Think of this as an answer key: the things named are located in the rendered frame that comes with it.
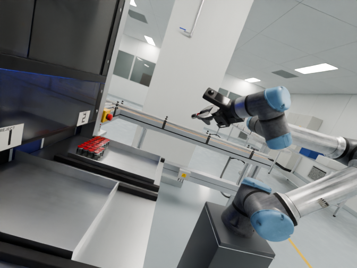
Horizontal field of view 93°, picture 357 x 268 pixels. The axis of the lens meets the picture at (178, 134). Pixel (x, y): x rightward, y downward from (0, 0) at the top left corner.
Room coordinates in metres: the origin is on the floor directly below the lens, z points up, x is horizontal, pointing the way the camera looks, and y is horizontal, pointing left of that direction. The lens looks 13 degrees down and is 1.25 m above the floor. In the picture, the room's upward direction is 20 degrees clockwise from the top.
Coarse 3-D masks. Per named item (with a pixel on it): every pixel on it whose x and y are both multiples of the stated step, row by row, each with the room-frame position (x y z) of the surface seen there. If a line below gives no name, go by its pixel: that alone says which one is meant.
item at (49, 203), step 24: (0, 168) 0.42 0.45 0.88; (24, 168) 0.46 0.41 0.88; (48, 168) 0.49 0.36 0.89; (72, 168) 0.49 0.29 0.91; (0, 192) 0.35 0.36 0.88; (24, 192) 0.37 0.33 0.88; (48, 192) 0.40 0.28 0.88; (72, 192) 0.43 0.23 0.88; (96, 192) 0.46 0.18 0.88; (0, 216) 0.29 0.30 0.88; (24, 216) 0.31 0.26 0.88; (48, 216) 0.33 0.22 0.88; (72, 216) 0.35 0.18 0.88; (96, 216) 0.34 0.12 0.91; (0, 240) 0.24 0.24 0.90; (24, 240) 0.24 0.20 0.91; (48, 240) 0.28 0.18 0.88; (72, 240) 0.30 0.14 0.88
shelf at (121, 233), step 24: (72, 144) 0.71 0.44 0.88; (120, 192) 0.51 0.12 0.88; (120, 216) 0.41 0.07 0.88; (144, 216) 0.44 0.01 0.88; (96, 240) 0.32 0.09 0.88; (120, 240) 0.34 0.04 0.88; (144, 240) 0.36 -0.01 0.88; (0, 264) 0.22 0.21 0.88; (96, 264) 0.27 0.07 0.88; (120, 264) 0.29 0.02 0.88
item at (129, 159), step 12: (120, 144) 0.84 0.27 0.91; (72, 156) 0.57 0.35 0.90; (108, 156) 0.71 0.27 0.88; (120, 156) 0.75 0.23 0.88; (132, 156) 0.80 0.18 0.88; (144, 156) 0.85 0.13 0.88; (156, 156) 0.85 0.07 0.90; (108, 168) 0.59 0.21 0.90; (120, 168) 0.65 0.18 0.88; (132, 168) 0.69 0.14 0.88; (144, 168) 0.73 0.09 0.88; (156, 168) 0.77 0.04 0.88; (144, 180) 0.60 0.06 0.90
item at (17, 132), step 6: (12, 126) 0.37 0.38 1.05; (18, 126) 0.39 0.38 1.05; (0, 132) 0.34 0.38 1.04; (6, 132) 0.36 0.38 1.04; (12, 132) 0.37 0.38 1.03; (18, 132) 0.39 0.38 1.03; (0, 138) 0.34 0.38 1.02; (6, 138) 0.36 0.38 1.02; (12, 138) 0.37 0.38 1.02; (18, 138) 0.39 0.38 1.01; (0, 144) 0.35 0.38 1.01; (6, 144) 0.36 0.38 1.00; (12, 144) 0.38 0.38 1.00; (18, 144) 0.39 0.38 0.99; (0, 150) 0.35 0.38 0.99
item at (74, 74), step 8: (0, 56) 0.33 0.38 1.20; (8, 56) 0.34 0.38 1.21; (16, 56) 0.36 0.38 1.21; (0, 64) 0.33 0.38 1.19; (8, 64) 0.35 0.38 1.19; (16, 64) 0.36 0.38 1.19; (24, 64) 0.38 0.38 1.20; (32, 64) 0.40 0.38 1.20; (40, 64) 0.43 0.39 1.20; (48, 64) 0.45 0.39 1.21; (32, 72) 0.41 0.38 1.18; (40, 72) 0.43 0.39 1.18; (48, 72) 0.46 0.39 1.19; (56, 72) 0.49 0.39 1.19; (64, 72) 0.52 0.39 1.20; (72, 72) 0.56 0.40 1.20; (80, 72) 0.61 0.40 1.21; (88, 72) 0.69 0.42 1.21; (88, 80) 0.67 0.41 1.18; (96, 80) 0.74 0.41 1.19; (104, 80) 0.81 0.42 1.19; (64, 128) 0.58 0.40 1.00; (72, 128) 0.63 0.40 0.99; (40, 136) 0.47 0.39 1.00; (48, 136) 0.50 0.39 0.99; (24, 144) 0.42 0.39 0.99; (0, 152) 0.35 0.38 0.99
